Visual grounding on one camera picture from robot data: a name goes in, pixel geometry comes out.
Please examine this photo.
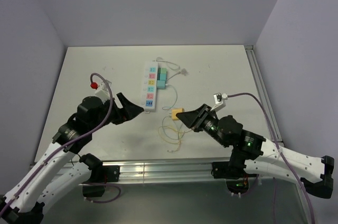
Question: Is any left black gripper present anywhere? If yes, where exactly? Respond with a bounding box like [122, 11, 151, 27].
[89, 92, 144, 132]

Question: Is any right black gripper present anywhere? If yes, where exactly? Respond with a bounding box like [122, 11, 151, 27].
[176, 103, 229, 147]

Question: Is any yellow charger plug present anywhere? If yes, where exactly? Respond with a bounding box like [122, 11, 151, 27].
[171, 108, 184, 121]

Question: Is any white multicolour power strip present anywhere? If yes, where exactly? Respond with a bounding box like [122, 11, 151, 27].
[140, 61, 158, 113]

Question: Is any yellow charging cable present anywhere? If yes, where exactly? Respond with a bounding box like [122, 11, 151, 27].
[157, 123, 189, 146]

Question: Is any light green charging cable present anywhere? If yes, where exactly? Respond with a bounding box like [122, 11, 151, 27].
[161, 83, 185, 153]

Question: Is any light blue charger plug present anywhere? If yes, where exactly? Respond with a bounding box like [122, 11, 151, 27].
[156, 80, 166, 89]

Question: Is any teal usb charger plug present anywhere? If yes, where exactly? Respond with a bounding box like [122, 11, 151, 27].
[157, 73, 167, 81]

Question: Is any green usb charger plug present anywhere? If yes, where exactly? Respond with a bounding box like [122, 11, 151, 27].
[158, 68, 167, 74]

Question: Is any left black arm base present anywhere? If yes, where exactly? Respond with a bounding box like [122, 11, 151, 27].
[82, 165, 122, 203]

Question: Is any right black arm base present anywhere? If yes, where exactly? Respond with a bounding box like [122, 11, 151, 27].
[211, 161, 258, 196]

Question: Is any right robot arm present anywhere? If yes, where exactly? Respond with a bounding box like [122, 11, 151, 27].
[176, 105, 334, 199]

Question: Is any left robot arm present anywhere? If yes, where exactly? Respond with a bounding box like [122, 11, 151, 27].
[1, 93, 144, 223]

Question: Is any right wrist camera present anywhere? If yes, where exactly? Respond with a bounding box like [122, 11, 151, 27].
[211, 93, 228, 113]

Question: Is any white power strip cord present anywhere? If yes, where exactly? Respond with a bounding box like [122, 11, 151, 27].
[155, 57, 190, 82]

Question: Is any aluminium front rail frame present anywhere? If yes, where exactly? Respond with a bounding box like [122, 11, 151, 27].
[25, 156, 303, 188]

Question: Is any aluminium rail frame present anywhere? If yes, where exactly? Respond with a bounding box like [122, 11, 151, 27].
[245, 45, 285, 147]
[25, 156, 303, 188]

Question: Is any aluminium right rail frame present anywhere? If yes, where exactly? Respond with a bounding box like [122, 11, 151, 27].
[245, 45, 285, 147]

